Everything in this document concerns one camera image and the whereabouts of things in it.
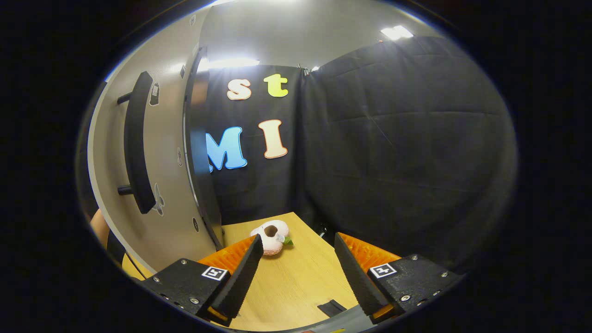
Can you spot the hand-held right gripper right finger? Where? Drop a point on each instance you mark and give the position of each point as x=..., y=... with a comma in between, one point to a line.
x=354, y=277

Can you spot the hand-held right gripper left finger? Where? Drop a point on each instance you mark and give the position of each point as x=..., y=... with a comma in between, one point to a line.
x=243, y=282

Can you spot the white cabinet door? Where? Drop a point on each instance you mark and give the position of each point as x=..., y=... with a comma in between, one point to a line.
x=169, y=115

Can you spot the pink plush slipper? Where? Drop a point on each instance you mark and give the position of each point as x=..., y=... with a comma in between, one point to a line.
x=277, y=240

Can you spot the black backdrop cloth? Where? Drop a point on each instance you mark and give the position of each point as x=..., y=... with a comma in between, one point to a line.
x=393, y=162

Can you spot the ceiling light panel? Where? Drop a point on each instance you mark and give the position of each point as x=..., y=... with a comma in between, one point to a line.
x=231, y=63
x=397, y=32

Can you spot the black table bracket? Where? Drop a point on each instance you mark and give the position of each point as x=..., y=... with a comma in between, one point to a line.
x=330, y=308

